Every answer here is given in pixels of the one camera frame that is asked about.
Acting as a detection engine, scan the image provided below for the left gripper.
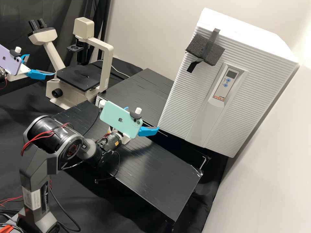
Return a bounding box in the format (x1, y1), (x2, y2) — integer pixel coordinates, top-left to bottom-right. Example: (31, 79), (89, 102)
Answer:
(7, 53), (56, 82)

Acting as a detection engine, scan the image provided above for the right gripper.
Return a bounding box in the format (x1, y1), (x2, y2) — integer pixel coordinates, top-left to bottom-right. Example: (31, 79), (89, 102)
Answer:
(115, 106), (160, 145)

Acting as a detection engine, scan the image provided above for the black platform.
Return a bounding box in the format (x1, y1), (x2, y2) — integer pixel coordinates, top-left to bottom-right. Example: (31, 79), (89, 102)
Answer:
(52, 101), (203, 231)
(155, 131), (212, 171)
(96, 68), (176, 122)

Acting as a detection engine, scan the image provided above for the incubator door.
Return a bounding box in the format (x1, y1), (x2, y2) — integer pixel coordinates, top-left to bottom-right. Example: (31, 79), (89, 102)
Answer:
(157, 22), (300, 159)

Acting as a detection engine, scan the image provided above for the cream microscope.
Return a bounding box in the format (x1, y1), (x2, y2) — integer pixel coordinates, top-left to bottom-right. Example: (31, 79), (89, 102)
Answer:
(27, 17), (115, 110)

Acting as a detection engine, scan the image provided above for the white incubator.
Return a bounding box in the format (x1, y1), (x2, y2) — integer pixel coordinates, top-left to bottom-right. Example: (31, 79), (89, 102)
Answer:
(197, 7), (300, 64)

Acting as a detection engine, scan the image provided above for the right wrist camera phone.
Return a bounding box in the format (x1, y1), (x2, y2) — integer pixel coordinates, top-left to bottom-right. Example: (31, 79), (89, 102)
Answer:
(100, 101), (144, 142)

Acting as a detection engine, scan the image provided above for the wrist camera phone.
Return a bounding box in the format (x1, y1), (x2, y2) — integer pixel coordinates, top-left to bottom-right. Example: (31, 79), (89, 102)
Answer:
(100, 101), (144, 142)
(0, 44), (24, 76)

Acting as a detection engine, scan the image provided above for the left wrist camera phone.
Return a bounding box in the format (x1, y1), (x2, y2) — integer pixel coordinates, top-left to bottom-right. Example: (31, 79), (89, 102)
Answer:
(0, 44), (24, 76)

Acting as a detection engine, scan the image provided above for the white cable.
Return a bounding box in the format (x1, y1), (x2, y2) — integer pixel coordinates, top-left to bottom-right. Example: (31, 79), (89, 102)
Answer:
(113, 65), (144, 76)

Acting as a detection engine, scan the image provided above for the black cable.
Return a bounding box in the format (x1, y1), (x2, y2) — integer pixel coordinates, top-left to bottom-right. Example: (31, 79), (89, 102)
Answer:
(50, 179), (82, 226)
(94, 149), (122, 184)

